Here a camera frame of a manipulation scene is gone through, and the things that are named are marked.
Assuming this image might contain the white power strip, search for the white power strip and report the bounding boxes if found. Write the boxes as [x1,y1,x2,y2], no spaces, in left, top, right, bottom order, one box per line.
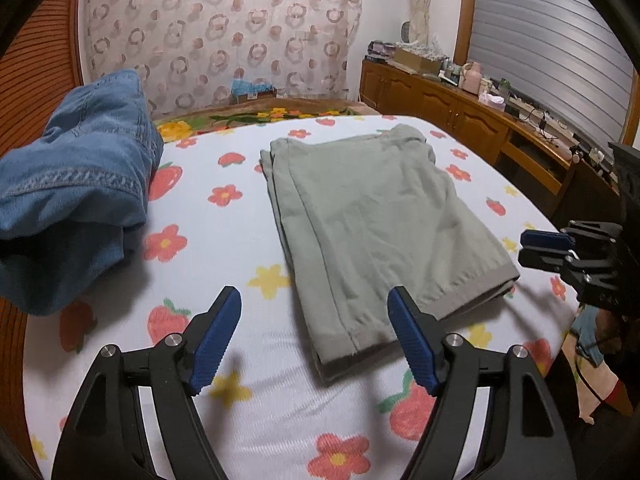
[510,87,561,126]

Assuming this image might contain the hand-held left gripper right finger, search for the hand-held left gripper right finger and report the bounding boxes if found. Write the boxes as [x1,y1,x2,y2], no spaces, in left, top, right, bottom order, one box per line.
[387,286,578,480]

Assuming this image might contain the small cardboard box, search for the small cardboard box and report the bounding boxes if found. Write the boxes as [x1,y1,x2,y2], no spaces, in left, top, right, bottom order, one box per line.
[232,87,277,106]

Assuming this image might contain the beige tied curtain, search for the beige tied curtain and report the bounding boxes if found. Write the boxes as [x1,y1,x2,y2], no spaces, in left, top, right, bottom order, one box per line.
[402,0,433,46]

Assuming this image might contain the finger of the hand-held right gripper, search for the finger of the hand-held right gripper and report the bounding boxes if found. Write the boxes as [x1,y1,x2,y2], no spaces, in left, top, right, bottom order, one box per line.
[520,220,626,252]
[517,247,608,287]

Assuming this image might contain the grey pants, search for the grey pants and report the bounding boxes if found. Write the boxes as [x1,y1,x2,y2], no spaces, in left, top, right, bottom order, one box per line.
[259,124,522,385]

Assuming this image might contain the wooden louvred wardrobe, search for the wooden louvred wardrobe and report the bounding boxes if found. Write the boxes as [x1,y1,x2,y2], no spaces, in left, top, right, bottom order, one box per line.
[0,7,85,156]

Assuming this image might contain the circle patterned curtain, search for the circle patterned curtain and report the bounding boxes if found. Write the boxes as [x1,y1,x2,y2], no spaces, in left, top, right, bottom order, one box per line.
[80,0,363,116]

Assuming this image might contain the brown floral blanket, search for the brown floral blanket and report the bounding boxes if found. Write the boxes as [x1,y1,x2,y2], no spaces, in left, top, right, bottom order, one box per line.
[152,100,376,143]

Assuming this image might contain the wooden cabinet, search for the wooden cabinet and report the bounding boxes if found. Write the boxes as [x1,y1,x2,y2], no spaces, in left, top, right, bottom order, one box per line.
[360,57,626,221]

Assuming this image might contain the pink thermos jug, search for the pink thermos jug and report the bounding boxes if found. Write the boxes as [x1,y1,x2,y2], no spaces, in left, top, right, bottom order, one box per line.
[462,61,483,93]

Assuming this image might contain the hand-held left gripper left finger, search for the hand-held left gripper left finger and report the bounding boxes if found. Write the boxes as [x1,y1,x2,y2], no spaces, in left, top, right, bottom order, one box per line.
[50,285,243,480]

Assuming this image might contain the grey window blind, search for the grey window blind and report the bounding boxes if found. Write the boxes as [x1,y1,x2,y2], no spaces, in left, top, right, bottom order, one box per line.
[467,0,638,146]

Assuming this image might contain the strawberry flower printed bed sheet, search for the strawberry flower printed bed sheet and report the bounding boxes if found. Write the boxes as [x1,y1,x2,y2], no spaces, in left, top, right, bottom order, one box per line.
[22,114,583,480]

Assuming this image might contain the large open cardboard box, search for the large open cardboard box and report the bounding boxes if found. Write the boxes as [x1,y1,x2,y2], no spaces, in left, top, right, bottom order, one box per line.
[390,47,441,75]

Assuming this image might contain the blue denim jeans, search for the blue denim jeans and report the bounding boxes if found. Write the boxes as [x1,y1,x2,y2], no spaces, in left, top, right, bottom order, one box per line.
[0,70,165,317]

